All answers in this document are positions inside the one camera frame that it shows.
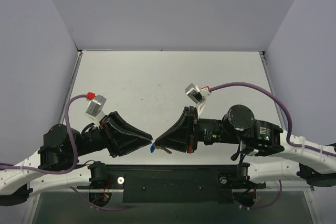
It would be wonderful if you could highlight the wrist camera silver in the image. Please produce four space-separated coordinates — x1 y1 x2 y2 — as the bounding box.
185 83 211 118
86 95 107 126

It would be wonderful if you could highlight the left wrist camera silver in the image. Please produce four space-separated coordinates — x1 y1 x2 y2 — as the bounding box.
86 95 107 126

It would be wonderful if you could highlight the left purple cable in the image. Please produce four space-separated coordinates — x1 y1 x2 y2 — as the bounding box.
0 92 95 175

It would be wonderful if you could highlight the blue key tag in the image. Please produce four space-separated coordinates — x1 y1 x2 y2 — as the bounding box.
150 144 155 153

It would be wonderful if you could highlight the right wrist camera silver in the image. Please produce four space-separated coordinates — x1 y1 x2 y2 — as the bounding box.
185 83 211 118

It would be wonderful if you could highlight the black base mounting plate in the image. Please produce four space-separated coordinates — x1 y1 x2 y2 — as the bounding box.
78 162 266 204

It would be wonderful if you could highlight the silver key with blue tag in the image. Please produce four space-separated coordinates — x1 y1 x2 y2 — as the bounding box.
154 145 172 154

